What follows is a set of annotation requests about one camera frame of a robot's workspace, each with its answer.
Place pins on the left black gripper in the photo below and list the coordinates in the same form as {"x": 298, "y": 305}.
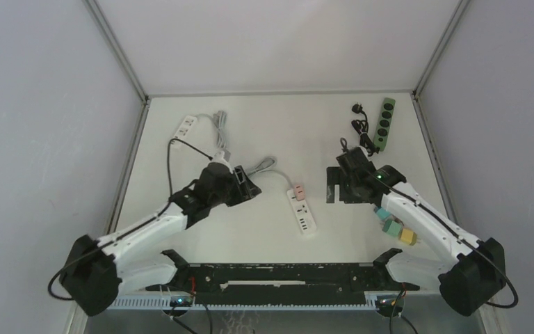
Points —
{"x": 248, "y": 189}

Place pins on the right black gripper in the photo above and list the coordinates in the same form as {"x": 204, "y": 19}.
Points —
{"x": 336, "y": 176}

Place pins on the teal plug adapter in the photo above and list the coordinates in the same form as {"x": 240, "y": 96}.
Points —
{"x": 382, "y": 214}

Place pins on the pink plug adapter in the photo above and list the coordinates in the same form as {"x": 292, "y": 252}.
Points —
{"x": 299, "y": 192}

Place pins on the white power strip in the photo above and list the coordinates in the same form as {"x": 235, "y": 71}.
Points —
{"x": 302, "y": 214}
{"x": 185, "y": 128}

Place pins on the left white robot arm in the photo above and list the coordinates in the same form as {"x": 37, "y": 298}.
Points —
{"x": 97, "y": 271}

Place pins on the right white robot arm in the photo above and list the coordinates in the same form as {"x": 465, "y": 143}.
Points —
{"x": 468, "y": 272}

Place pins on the green plug adapter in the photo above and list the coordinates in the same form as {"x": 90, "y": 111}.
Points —
{"x": 392, "y": 228}

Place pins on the yellow plug adapter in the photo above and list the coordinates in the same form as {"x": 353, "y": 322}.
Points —
{"x": 408, "y": 236}

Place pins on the green power strip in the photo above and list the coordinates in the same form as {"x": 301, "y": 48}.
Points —
{"x": 384, "y": 123}

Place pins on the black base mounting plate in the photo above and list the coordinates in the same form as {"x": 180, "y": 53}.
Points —
{"x": 283, "y": 282}

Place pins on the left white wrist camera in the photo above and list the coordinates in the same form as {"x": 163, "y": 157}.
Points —
{"x": 222, "y": 157}

